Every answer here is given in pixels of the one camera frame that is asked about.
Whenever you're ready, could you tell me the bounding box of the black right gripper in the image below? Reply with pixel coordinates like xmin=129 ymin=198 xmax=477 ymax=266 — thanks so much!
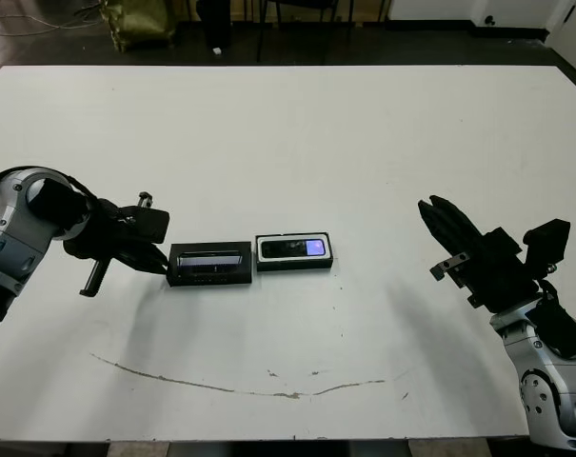
xmin=418 ymin=194 xmax=539 ymax=313

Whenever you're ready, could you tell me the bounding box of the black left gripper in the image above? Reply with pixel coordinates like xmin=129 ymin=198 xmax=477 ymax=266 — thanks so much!
xmin=63 ymin=190 xmax=169 ymax=296

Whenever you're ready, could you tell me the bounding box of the black glossy box lid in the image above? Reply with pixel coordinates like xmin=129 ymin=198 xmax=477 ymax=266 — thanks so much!
xmin=166 ymin=241 xmax=254 ymax=289

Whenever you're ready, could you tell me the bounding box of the black bar-shaped camera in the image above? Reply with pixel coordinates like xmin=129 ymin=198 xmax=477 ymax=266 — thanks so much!
xmin=260 ymin=237 xmax=328 ymax=261

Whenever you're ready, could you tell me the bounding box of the black box white foam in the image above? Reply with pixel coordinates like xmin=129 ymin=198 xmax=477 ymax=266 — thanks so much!
xmin=254 ymin=231 xmax=335 ymax=273

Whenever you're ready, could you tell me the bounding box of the yellow-green bag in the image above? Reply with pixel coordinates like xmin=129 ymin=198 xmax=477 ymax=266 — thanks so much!
xmin=101 ymin=0 xmax=177 ymax=53

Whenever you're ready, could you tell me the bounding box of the black upright case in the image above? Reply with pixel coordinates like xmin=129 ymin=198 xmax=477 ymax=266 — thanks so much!
xmin=204 ymin=0 xmax=232 ymax=49

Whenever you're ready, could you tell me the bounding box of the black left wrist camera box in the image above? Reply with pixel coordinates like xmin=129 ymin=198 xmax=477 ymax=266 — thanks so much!
xmin=125 ymin=207 xmax=170 ymax=244

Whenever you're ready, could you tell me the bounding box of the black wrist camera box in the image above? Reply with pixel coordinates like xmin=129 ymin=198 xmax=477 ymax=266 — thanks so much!
xmin=523 ymin=218 xmax=572 ymax=268
xmin=125 ymin=207 xmax=170 ymax=244

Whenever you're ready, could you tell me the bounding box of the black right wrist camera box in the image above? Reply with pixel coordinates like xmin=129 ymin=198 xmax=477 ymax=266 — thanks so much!
xmin=523 ymin=218 xmax=572 ymax=268

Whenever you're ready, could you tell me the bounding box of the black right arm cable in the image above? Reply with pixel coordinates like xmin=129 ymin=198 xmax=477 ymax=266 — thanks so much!
xmin=538 ymin=264 xmax=563 ymax=306

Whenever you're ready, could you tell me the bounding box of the white floor cable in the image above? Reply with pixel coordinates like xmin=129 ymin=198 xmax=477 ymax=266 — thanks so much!
xmin=0 ymin=4 xmax=103 ymax=39

